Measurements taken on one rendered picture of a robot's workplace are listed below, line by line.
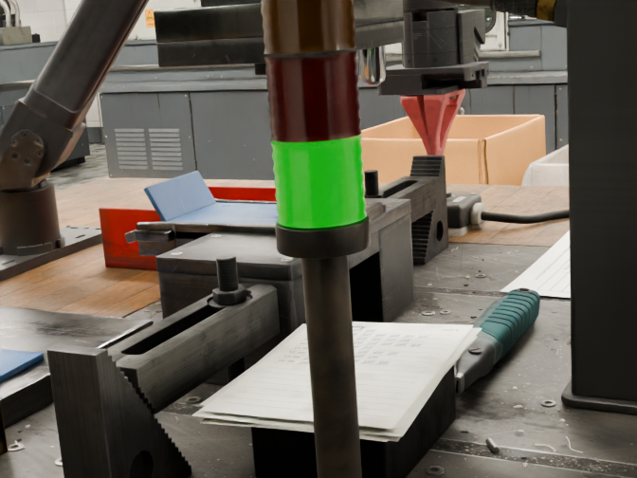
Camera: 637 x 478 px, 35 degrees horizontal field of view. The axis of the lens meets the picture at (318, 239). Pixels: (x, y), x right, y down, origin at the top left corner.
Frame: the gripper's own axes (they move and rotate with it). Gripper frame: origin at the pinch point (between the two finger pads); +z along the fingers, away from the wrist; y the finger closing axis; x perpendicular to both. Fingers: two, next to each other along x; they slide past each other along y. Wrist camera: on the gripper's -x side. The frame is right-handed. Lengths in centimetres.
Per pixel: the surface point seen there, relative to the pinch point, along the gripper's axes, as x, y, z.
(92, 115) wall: -628, 584, 73
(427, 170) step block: 9.6, -2.9, -0.2
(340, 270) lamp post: 61, -20, -5
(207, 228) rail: 38.7, 2.2, -1.1
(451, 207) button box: 3.1, -2.7, 4.7
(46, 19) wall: -629, 625, -15
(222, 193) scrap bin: 11.0, 19.3, 2.3
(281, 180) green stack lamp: 62, -18, -9
